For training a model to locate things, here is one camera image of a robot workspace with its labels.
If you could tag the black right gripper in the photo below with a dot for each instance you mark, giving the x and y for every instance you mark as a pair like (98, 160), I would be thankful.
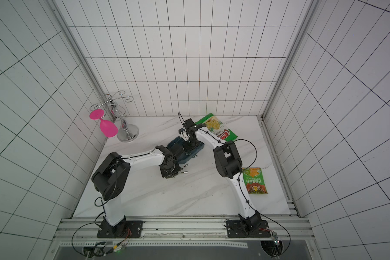
(186, 132)

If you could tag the dark teal storage box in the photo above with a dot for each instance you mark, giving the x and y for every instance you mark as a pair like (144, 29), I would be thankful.
(176, 147)

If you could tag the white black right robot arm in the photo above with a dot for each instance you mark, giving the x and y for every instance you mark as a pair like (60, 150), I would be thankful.
(229, 165)

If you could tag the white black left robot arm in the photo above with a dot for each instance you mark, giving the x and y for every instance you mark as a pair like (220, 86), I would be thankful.
(110, 180)

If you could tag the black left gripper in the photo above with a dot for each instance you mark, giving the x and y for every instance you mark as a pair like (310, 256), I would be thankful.
(175, 173)

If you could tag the green red snack packet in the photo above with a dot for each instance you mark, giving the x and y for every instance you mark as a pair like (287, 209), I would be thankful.
(254, 181)

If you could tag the pink plastic goblet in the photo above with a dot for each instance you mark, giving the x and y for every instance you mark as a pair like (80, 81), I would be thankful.
(107, 127)

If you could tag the green Chuba chips bag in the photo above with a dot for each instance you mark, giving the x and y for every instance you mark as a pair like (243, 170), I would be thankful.
(216, 127)

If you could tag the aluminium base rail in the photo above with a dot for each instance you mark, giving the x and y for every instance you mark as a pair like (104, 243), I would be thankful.
(209, 231)

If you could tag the chrome cup holder stand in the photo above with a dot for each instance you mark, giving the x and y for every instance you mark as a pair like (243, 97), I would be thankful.
(115, 113)

